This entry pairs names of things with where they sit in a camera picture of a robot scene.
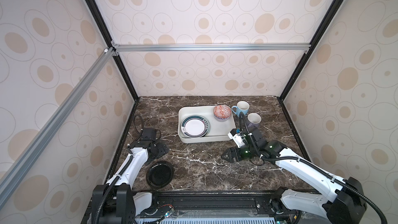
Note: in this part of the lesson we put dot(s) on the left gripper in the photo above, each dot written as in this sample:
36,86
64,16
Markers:
162,149

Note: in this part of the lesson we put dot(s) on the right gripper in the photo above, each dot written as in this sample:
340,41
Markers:
229,153

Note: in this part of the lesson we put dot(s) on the black round plate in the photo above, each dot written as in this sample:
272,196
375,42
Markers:
160,175

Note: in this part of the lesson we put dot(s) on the purple mug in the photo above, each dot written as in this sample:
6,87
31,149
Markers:
254,120

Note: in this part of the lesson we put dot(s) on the white plastic bin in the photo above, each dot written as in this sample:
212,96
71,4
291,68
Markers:
219,130

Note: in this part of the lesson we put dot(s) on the light blue mug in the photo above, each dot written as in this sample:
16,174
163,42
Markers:
240,107

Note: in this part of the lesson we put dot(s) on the purple bowl patterned inside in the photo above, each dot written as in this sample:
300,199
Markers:
222,112

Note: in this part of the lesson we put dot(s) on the white plate green red rim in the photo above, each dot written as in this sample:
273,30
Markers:
195,126

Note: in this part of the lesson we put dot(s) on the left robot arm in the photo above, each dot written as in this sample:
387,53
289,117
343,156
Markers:
124,177

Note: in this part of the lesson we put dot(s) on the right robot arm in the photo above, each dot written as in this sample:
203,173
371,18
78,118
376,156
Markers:
314,183

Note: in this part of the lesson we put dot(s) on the horizontal aluminium rail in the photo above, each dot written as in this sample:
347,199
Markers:
212,47

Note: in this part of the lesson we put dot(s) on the left diagonal aluminium rail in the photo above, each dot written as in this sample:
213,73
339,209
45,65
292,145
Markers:
30,155

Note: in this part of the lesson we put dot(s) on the black frame post left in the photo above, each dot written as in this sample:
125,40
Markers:
100,22

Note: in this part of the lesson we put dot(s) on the black frame post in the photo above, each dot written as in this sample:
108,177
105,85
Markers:
325,23
100,22

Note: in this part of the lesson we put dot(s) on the black frame post right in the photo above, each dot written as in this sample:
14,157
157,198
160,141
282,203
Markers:
325,23

